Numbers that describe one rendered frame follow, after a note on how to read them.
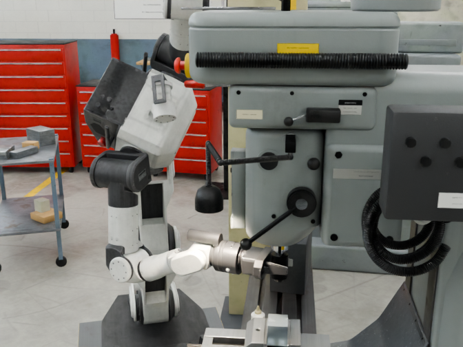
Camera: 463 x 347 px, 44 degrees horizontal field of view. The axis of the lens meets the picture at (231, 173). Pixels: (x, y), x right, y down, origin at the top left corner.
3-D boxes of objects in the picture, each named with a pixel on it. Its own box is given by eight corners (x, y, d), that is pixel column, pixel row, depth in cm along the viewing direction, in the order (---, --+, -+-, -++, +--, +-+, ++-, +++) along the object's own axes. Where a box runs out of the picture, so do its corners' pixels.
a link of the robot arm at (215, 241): (222, 278, 157) (184, 272, 161) (235, 258, 166) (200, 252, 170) (220, 243, 152) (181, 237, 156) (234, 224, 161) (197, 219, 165)
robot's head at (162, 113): (152, 126, 169) (153, 115, 161) (149, 94, 172) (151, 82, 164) (174, 125, 171) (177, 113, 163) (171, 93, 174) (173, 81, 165)
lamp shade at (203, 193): (193, 204, 146) (192, 181, 145) (220, 202, 148) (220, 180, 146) (196, 214, 140) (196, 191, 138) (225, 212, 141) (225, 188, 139)
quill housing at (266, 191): (242, 253, 142) (242, 127, 133) (249, 222, 162) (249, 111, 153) (320, 256, 141) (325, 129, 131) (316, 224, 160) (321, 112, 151)
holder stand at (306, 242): (269, 291, 195) (270, 237, 189) (278, 263, 216) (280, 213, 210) (304, 295, 192) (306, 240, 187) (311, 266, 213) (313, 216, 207)
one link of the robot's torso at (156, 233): (130, 255, 228) (123, 140, 219) (174, 251, 231) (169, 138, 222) (132, 269, 213) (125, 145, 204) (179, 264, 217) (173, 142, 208)
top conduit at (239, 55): (195, 68, 124) (194, 52, 123) (198, 66, 128) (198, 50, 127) (408, 71, 119) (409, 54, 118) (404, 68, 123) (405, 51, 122)
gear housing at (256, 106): (227, 129, 132) (227, 85, 129) (237, 109, 155) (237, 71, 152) (375, 132, 128) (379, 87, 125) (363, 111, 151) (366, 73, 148)
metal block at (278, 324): (266, 345, 151) (267, 326, 149) (268, 332, 156) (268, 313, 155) (286, 346, 150) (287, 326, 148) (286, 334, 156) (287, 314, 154)
